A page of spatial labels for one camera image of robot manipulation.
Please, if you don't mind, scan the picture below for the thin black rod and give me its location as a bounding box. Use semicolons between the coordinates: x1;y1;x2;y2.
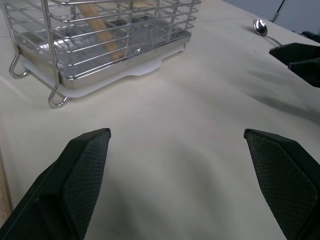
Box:
272;0;288;22

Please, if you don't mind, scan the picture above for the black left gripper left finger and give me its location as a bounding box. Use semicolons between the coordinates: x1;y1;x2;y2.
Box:
0;127;112;240

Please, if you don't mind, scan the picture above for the shiny metal spoon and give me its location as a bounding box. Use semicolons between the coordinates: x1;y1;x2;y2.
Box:
252;18;283;47

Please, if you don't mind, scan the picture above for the steel wire cutlery rack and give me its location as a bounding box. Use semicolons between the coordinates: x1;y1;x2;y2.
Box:
1;0;202;109

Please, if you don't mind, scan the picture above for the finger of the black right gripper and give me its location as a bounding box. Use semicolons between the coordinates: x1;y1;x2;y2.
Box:
268;42;320;69
287;57;320;88

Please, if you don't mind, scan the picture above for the light wooden utensil handle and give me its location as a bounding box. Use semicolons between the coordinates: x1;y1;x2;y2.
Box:
77;0;125;61

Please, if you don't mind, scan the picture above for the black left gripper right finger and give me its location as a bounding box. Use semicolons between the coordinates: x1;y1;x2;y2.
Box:
243;128;320;240

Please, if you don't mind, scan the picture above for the white plastic drip tray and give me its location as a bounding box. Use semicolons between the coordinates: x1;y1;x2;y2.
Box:
22;44;185;99

